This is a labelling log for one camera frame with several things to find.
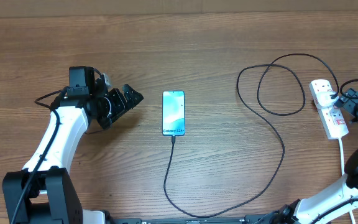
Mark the white charger plug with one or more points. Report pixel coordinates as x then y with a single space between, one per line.
325 99

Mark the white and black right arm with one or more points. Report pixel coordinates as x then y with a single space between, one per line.
339 198

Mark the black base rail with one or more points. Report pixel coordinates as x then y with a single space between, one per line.
248 219

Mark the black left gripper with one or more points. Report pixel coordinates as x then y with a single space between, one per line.
121 104

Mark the white power strip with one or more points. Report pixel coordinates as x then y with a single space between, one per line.
332 119

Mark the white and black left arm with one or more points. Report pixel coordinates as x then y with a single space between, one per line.
42 192

